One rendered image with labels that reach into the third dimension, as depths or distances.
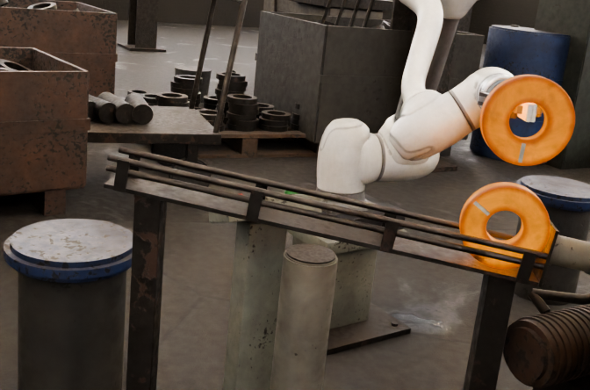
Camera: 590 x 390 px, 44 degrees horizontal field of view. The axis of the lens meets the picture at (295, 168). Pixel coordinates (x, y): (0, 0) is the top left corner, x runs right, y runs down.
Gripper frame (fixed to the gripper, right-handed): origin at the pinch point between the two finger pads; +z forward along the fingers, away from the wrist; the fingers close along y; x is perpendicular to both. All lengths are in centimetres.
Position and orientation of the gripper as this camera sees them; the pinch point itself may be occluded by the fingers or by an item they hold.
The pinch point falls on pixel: (527, 110)
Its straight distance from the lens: 133.6
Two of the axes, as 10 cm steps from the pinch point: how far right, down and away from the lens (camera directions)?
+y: -9.9, -1.2, 0.6
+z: -0.8, 2.0, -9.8
